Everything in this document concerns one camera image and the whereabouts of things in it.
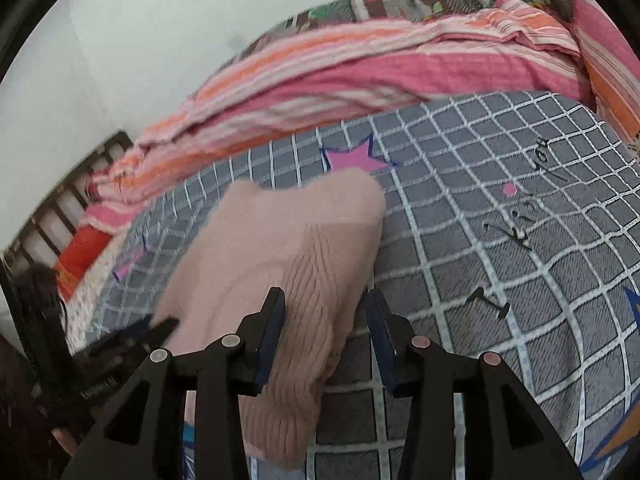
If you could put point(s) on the pink striped pillow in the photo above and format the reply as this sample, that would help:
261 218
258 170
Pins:
610 60

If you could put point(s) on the dark wooden footboard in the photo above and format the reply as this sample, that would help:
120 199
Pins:
55 210

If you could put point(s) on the pink knit sweater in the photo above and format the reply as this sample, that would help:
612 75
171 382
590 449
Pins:
295 270

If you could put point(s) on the person's left hand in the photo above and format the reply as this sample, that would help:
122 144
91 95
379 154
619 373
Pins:
66 441

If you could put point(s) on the white floral bedsheet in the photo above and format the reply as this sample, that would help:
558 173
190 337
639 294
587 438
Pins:
87 300

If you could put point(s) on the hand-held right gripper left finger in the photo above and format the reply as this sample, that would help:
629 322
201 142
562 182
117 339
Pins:
265 345

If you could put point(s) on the pink striped quilt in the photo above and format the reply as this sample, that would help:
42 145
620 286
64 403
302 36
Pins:
350 75

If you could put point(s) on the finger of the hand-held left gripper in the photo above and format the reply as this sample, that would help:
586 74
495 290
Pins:
155 329

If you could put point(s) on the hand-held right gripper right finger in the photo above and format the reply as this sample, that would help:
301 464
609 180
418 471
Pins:
382 342

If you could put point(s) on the grey checked bedsheet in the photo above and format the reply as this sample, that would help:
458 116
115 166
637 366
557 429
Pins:
480 200

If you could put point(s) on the red cloth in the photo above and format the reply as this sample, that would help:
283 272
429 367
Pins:
82 252

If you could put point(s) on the floral patchwork quilt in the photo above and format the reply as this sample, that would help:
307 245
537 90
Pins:
400 5

